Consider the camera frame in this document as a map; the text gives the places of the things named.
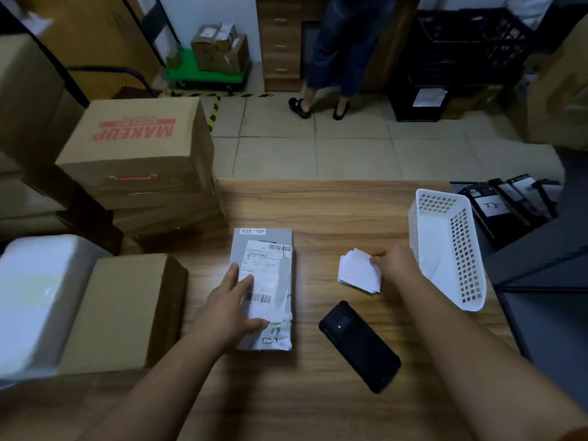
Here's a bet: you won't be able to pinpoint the person's left hand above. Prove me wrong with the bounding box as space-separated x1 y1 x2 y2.
190 263 270 356

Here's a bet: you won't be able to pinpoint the person's right hand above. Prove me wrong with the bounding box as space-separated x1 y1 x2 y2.
369 245 423 292

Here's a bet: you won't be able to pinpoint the stack of white stickers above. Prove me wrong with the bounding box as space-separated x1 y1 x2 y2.
337 247 383 295

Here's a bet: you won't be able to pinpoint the grey product box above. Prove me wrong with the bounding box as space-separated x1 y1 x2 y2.
229 227 294 352

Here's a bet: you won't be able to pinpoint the black handheld scanner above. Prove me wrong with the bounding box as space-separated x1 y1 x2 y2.
318 300 402 394

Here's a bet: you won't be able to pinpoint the small plain cardboard box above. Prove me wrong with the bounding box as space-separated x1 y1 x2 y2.
57 253 189 376

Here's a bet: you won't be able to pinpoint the white foam parcel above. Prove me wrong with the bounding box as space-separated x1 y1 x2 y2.
0 233 113 380

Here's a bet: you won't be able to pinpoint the red printed cardboard box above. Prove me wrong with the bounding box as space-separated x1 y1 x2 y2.
55 96 216 198

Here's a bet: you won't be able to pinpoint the person's right forearm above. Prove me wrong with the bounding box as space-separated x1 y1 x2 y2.
394 275 588 441

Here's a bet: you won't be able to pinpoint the person's left forearm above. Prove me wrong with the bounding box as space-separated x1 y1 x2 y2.
78 333 226 441

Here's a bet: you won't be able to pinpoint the large wrapped cardboard box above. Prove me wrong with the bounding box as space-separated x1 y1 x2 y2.
526 27 588 152

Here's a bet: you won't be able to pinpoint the medium taped cardboard box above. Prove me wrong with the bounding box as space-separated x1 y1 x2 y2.
192 34 251 77

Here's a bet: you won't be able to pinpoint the small labelled cardboard box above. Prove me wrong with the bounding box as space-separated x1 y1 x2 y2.
190 24 222 49

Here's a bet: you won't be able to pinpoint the small yellowish cardboard box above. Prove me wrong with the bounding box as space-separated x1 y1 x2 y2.
216 22 238 51

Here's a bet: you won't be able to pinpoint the stack of large cardboard boxes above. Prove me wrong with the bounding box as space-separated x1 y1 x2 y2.
25 0 162 102

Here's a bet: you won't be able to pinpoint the white perforated plastic tray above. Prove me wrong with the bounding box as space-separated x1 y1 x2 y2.
407 187 488 313

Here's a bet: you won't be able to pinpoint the black scanners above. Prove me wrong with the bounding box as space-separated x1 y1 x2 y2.
459 184 518 251

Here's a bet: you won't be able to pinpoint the black flat device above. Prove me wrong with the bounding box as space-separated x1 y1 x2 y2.
505 173 557 221
532 178 564 219
488 178 541 228

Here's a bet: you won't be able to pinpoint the black plastic crates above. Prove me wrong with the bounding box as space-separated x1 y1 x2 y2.
390 70 453 123

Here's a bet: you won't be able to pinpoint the dark metal shelf rack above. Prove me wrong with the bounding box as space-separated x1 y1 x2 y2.
491 215 588 409

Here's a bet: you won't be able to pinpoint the black plastic crate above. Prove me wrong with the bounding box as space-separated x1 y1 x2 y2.
406 11 483 86
468 7 536 83

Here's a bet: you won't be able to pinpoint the green platform trolley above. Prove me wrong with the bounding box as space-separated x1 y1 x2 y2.
119 0 252 93

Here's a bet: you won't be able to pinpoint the black office chair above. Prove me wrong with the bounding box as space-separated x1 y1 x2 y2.
67 64 159 99

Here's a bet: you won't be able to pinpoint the wooden drawer desk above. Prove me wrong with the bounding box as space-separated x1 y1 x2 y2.
255 0 421 93

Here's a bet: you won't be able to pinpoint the white plastic bag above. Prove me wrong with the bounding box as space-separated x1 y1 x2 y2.
505 0 552 31

